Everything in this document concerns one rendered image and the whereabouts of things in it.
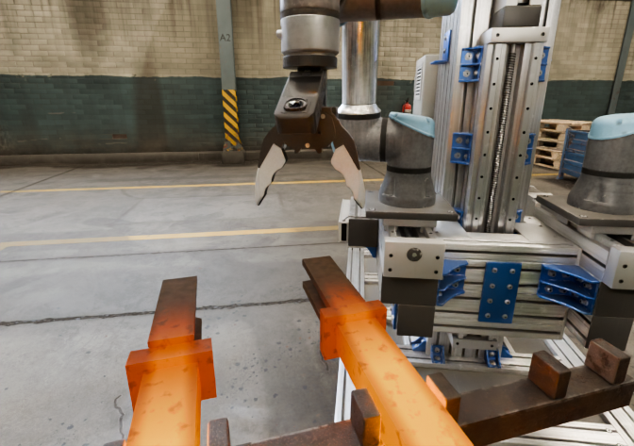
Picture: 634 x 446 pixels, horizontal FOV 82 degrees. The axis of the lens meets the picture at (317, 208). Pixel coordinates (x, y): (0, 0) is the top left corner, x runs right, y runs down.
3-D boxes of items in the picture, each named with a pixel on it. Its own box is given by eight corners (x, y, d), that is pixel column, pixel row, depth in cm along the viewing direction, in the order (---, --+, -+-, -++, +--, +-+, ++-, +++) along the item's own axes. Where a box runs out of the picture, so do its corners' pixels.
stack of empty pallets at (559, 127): (506, 157, 708) (511, 119, 687) (546, 156, 720) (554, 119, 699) (556, 170, 588) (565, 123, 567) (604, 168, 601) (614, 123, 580)
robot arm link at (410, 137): (433, 170, 90) (439, 113, 86) (378, 167, 93) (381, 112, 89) (431, 161, 101) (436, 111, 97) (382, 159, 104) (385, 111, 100)
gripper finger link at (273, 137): (279, 179, 52) (314, 129, 49) (276, 182, 50) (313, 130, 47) (252, 159, 51) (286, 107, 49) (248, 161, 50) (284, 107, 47)
